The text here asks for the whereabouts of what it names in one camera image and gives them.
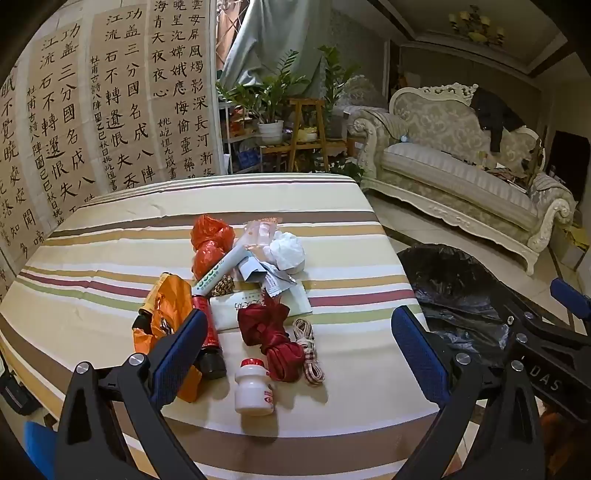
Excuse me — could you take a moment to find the red knotted plastic bag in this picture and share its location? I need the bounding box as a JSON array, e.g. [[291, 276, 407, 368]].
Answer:
[[191, 215, 236, 282]]

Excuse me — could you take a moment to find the silver snack wrapper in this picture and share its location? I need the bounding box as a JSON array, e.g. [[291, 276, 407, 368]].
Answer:
[[261, 263, 298, 296]]

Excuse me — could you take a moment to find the white tissue ball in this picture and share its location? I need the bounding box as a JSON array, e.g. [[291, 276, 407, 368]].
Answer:
[[269, 231, 306, 275]]

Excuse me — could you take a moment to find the silver blue tube wrapper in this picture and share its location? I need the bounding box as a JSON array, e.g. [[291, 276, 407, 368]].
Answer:
[[238, 256, 266, 282]]

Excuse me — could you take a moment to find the red white twine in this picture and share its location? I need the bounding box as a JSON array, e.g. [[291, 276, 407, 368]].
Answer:
[[292, 318, 326, 384]]

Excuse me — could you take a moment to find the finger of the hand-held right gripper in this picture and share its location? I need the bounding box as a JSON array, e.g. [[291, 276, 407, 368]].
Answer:
[[549, 277, 591, 322], [480, 277, 539, 348]]

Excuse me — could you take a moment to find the dark cabinet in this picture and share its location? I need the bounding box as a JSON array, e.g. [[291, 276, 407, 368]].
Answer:
[[551, 130, 591, 185]]

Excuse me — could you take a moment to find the cream carved sofa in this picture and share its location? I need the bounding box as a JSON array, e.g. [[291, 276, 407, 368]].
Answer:
[[346, 83, 578, 275]]

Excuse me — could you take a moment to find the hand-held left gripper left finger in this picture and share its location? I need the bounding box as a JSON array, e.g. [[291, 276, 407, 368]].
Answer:
[[28, 307, 208, 480]]

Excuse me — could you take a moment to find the clear packet orange print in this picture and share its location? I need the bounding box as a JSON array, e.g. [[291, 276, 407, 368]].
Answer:
[[242, 219, 282, 252]]

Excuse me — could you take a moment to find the blue plastic crate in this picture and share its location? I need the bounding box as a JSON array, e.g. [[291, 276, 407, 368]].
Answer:
[[231, 148, 259, 171]]

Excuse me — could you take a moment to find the white metal shelf rack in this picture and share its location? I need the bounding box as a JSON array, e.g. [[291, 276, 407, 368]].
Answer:
[[219, 99, 264, 174]]

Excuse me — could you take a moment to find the white paper envelope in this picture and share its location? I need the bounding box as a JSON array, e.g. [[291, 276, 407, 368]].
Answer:
[[210, 285, 312, 332]]

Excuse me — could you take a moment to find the white flower pot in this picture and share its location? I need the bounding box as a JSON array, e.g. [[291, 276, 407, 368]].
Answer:
[[256, 120, 284, 145]]

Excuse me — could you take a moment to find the cardboard box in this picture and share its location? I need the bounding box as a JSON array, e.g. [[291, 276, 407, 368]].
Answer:
[[551, 222, 587, 271]]

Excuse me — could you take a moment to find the small green floor plant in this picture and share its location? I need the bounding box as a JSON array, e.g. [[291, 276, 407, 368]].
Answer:
[[318, 152, 365, 183]]

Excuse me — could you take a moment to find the grey lace cloth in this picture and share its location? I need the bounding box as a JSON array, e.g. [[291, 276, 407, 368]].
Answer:
[[344, 76, 393, 130]]

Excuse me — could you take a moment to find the grey green curtain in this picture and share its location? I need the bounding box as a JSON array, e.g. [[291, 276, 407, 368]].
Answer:
[[219, 0, 386, 90]]

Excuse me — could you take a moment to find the gold chandelier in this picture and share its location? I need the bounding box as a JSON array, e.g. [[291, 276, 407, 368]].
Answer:
[[448, 4, 506, 47]]

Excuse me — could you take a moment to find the black bag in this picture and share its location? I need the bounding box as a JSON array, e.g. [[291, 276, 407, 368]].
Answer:
[[0, 369, 42, 416]]

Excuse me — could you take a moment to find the black garment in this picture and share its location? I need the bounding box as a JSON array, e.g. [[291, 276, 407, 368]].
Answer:
[[470, 87, 527, 153]]

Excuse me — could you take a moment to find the blue plastic object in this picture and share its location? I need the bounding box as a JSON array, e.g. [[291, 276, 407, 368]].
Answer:
[[25, 420, 58, 462]]

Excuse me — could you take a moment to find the white green paper tube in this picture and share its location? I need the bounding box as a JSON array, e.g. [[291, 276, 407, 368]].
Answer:
[[194, 244, 252, 296]]

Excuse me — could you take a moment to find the black bag lined trash bin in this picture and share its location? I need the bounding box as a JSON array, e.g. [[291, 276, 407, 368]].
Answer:
[[396, 244, 513, 370]]

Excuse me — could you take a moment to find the tall green plant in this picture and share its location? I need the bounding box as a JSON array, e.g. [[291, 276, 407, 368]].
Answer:
[[318, 45, 361, 139]]

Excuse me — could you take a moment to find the calligraphy paper sheet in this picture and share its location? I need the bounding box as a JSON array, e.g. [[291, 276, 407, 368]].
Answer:
[[28, 23, 100, 220], [0, 60, 47, 287], [90, 4, 158, 192], [148, 0, 219, 181]]

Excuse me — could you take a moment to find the red foil black bottle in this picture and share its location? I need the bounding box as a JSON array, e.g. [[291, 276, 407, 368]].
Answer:
[[191, 293, 228, 380]]

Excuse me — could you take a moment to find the wooden plant stand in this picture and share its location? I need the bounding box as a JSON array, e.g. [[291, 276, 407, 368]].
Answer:
[[259, 98, 352, 174]]

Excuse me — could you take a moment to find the pile of papers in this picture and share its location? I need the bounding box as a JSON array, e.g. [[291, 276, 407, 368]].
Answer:
[[480, 157, 536, 190]]

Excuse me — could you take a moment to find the white drink bottle red cap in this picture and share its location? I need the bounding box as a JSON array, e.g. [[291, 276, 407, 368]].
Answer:
[[234, 357, 274, 414]]

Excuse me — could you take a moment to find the dark red ribbon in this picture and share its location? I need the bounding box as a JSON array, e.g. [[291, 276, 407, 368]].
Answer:
[[237, 293, 305, 381]]

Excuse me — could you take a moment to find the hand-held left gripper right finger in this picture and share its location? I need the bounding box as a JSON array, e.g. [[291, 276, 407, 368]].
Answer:
[[392, 305, 555, 480]]

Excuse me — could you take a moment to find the green leafy potted plant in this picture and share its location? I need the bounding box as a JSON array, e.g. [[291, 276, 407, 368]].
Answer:
[[216, 51, 310, 125]]

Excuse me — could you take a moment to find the person's right forearm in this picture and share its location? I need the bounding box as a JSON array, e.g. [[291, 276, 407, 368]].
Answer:
[[538, 406, 591, 462]]

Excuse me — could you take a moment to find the orange plastic bag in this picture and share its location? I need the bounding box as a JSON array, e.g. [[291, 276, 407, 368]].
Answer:
[[131, 272, 205, 402]]

